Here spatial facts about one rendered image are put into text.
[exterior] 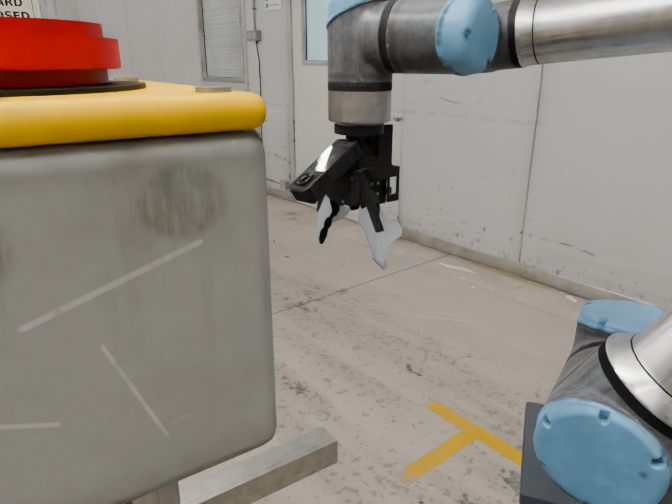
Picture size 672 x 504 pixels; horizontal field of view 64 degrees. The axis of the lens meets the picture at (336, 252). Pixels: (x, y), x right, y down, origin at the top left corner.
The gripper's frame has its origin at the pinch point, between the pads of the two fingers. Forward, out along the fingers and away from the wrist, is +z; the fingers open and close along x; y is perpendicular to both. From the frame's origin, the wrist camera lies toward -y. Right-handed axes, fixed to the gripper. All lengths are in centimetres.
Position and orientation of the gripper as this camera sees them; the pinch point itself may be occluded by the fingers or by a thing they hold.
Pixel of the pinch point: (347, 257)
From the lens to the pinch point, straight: 83.0
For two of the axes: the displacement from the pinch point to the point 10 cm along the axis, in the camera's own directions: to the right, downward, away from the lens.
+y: 7.7, -2.1, 6.0
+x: -6.3, -2.6, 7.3
